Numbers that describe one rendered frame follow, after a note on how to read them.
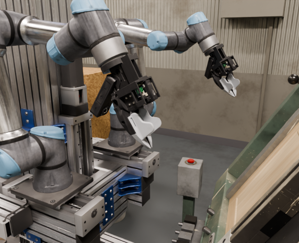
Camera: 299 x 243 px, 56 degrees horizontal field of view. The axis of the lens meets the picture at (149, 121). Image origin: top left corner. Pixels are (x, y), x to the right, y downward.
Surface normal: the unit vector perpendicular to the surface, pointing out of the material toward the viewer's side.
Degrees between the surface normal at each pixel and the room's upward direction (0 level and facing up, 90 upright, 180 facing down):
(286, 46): 90
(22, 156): 78
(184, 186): 90
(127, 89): 92
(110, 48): 72
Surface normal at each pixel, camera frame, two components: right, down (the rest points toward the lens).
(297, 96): -0.32, 0.28
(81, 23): -0.51, 0.31
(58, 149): 0.84, 0.16
